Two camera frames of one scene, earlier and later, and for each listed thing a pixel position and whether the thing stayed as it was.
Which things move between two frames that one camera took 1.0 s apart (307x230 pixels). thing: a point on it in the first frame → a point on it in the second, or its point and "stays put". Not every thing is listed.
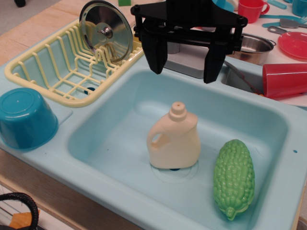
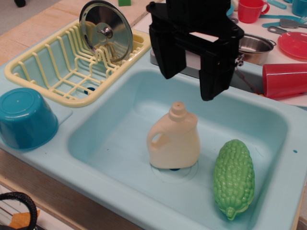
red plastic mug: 252,9 stays put
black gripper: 200,21 → 170,25
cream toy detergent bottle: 178,145 stays put
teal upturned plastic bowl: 26,120 stays put
